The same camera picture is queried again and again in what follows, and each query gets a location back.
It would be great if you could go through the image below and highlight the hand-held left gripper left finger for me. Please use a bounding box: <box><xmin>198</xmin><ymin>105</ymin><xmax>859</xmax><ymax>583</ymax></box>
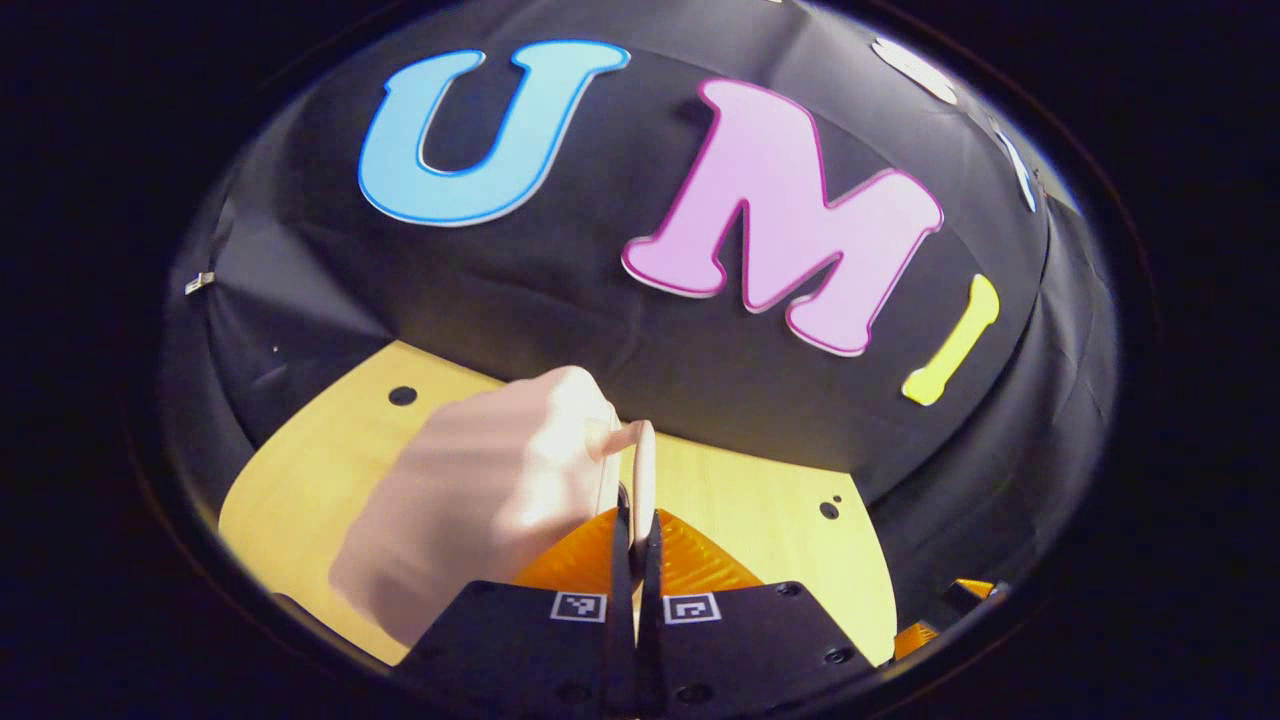
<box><xmin>395</xmin><ymin>505</ymin><xmax>637</xmax><ymax>718</ymax></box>

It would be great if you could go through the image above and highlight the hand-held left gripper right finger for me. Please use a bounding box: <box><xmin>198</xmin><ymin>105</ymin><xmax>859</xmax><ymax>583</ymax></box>
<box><xmin>638</xmin><ymin>508</ymin><xmax>883</xmax><ymax>718</ymax></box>

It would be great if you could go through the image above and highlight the black backdrop cloth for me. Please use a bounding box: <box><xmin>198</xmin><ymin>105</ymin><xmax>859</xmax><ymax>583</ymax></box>
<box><xmin>160</xmin><ymin>0</ymin><xmax>1121</xmax><ymax>641</ymax></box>

